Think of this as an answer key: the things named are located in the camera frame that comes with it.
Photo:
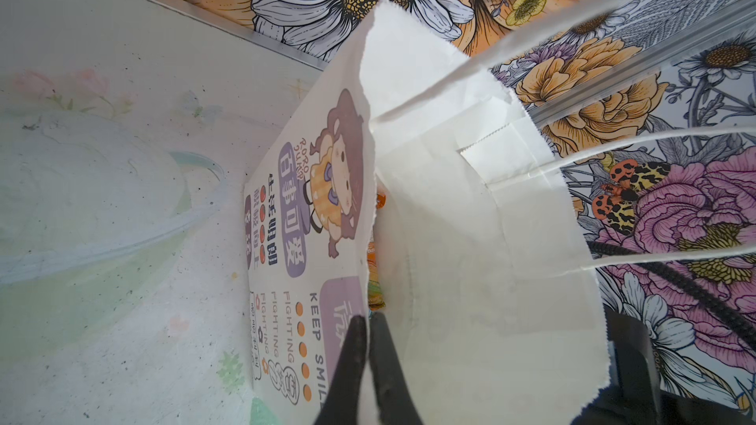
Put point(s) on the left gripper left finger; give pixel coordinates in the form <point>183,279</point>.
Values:
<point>341,405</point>

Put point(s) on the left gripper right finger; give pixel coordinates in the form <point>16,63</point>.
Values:
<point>393,398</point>

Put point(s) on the orange snack bag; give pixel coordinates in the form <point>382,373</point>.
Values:
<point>375,296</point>

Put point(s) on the white paper bag with print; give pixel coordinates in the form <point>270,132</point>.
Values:
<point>522,164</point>

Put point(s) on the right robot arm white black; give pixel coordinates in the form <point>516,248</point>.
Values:
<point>634,395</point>

